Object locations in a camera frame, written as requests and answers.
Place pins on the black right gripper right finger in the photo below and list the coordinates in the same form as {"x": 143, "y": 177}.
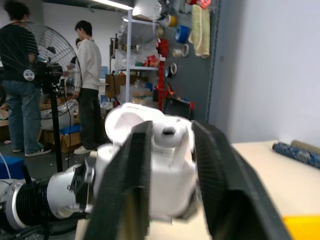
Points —
{"x": 225, "y": 180}

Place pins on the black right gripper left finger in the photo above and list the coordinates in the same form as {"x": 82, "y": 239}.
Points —
{"x": 130, "y": 180}

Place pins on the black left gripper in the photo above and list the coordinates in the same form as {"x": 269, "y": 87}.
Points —
{"x": 83, "y": 185}

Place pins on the white earbuds charging case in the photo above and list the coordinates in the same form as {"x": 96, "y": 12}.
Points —
{"x": 170, "y": 187}

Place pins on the white earbud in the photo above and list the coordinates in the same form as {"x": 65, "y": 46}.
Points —
{"x": 170, "y": 140}

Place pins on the cardboard box on floor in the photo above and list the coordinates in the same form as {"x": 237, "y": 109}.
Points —
{"x": 68, "y": 141}

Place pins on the blue patterned rolled cloth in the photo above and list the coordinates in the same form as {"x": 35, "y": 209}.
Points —
{"x": 295, "y": 153}

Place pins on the blue box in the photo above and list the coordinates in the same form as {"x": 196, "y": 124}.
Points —
{"x": 10, "y": 166}

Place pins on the olive rolled cloth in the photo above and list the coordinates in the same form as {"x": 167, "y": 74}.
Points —
{"x": 307, "y": 146}

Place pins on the yellow block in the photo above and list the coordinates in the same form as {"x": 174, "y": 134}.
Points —
{"x": 303, "y": 228}

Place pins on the brown cardboard box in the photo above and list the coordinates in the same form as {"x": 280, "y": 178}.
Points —
{"x": 115, "y": 85}

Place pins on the grey pegboard panel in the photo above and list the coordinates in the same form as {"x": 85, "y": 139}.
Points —
{"x": 195, "y": 82}

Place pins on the person in black shirt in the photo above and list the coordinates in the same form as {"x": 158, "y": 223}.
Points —
{"x": 17, "y": 100}

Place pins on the white metal storage shelf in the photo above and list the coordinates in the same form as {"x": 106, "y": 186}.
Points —
{"x": 128, "y": 67}

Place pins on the person in white sweater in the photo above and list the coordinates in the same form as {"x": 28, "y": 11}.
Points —
{"x": 90, "y": 67}

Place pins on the white tape roll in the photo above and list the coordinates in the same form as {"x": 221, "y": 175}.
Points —
{"x": 173, "y": 68}

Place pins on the black standing fan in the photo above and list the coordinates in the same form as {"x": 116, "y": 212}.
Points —
{"x": 30, "y": 75}

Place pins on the clear tape roll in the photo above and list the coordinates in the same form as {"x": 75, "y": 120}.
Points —
{"x": 180, "y": 51}

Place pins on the red hanging bundle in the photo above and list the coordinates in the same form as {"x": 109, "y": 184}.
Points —
{"x": 163, "y": 47}

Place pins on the yellow hanging towel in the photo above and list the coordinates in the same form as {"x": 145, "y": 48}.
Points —
{"x": 201, "y": 30}

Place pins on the blue tape roll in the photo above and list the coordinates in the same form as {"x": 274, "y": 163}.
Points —
{"x": 182, "y": 33}

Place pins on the yellow tape roll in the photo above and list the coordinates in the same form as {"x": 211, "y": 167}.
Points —
{"x": 172, "y": 21}

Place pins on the ceiling light strip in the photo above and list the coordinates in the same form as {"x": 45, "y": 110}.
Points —
{"x": 112, "y": 3}

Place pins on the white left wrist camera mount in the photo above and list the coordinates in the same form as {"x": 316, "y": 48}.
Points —
{"x": 60, "y": 190}

